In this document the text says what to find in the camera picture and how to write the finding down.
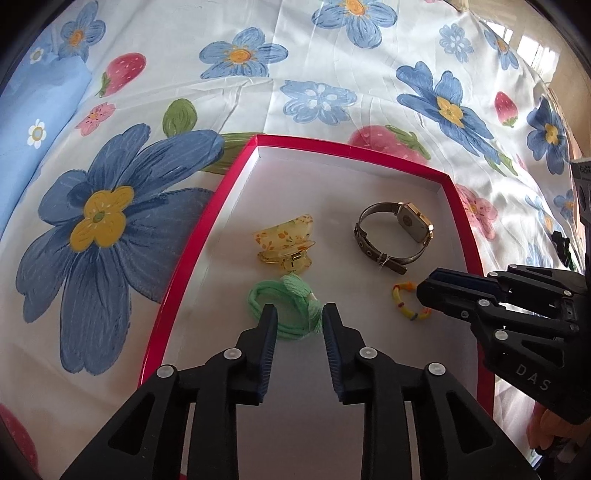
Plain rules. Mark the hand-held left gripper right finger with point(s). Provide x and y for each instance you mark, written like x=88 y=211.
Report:
x=333 y=360

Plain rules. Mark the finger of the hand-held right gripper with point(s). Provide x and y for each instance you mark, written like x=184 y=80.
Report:
x=461 y=279
x=448 y=300

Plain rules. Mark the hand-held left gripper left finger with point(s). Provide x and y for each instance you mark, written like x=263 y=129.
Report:
x=264 y=360

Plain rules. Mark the red shallow box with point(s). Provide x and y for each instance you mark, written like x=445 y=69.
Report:
x=332 y=194

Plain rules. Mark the person's right hand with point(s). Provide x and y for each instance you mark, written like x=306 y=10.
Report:
x=561 y=431

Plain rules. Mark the black hair bow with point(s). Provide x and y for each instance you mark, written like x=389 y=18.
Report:
x=559 y=247

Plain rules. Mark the green hair accessory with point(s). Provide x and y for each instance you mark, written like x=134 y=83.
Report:
x=573 y=263

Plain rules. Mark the yellow floral hair claw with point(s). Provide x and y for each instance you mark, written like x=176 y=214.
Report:
x=281 y=240

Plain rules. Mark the floral strawberry bedsheet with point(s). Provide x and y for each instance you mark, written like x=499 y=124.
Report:
x=323 y=55

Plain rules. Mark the light blue daisy cloth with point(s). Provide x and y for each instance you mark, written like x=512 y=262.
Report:
x=51 y=106

